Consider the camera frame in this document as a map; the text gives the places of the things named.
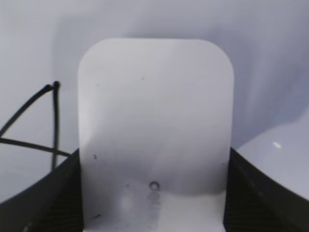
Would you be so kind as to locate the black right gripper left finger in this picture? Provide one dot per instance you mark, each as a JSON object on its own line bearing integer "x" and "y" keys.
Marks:
{"x": 53, "y": 204}

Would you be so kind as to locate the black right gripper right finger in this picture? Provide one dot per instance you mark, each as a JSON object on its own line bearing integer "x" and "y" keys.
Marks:
{"x": 256, "y": 203}

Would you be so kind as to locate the white whiteboard eraser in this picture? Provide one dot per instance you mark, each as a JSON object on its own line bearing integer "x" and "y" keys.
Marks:
{"x": 155, "y": 122}

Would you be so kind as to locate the white board with aluminium frame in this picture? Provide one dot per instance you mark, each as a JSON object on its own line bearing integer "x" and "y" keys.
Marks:
{"x": 267, "y": 42}

